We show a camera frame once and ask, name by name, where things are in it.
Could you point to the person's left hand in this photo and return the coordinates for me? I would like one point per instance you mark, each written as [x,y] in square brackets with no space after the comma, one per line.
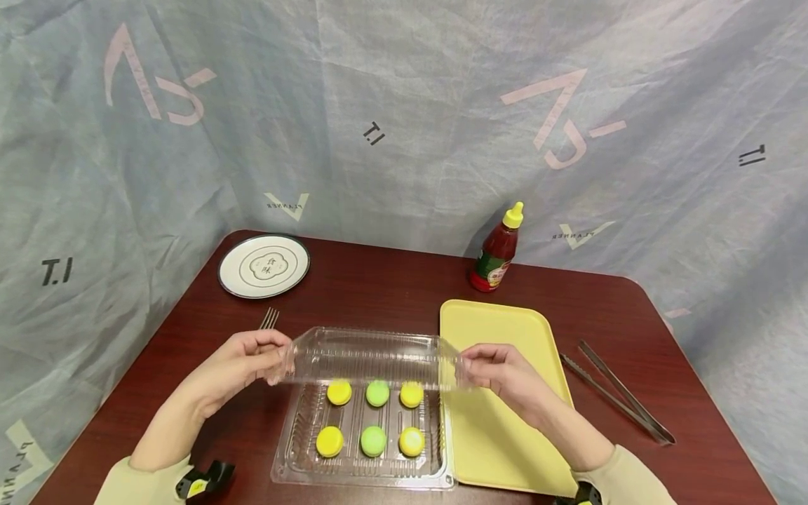
[228,365]

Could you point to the person's right hand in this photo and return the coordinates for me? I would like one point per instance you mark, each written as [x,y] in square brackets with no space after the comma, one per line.
[512,379]

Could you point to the person's left thumb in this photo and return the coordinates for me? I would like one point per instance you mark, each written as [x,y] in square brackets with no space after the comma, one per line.
[262,362]

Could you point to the person's right index finger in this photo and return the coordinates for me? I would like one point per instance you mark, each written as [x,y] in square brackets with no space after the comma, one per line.
[486,349]

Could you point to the person's left index finger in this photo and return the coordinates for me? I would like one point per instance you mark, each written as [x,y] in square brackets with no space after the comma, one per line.
[264,337]

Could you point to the person's right thumb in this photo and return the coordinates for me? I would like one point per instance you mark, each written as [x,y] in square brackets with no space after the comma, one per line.
[483,367]

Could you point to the person's left fingers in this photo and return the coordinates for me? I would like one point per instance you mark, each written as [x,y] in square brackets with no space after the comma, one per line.
[283,374]

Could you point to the clear plastic clamshell container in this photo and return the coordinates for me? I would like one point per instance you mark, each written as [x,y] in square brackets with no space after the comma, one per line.
[372,468]

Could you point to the person's right forearm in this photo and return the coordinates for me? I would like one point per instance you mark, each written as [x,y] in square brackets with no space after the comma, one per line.
[584,442]

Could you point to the person's left forearm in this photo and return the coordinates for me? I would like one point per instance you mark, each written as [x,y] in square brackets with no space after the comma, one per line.
[169,435]

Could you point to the metal fork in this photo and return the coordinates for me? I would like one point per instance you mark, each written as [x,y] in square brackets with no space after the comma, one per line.
[268,322]

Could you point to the yellow macaron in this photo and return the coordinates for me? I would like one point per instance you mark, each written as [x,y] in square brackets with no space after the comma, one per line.
[411,442]
[411,395]
[329,442]
[339,393]

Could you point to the white plate with dark rim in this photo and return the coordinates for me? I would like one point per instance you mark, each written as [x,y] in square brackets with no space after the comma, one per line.
[240,268]

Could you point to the yellow rectangular tray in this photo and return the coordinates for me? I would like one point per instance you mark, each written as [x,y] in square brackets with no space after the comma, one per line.
[499,449]

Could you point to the green macaron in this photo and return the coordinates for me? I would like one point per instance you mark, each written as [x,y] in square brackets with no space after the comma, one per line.
[373,441]
[377,393]

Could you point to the red sauce bottle, yellow cap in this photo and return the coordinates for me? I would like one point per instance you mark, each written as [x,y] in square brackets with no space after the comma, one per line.
[497,252]

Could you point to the black wrist band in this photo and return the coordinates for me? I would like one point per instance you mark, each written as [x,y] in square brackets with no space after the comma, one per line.
[587,495]
[207,481]

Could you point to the metal tongs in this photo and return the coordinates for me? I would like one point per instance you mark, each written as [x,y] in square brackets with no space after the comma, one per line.
[637,409]

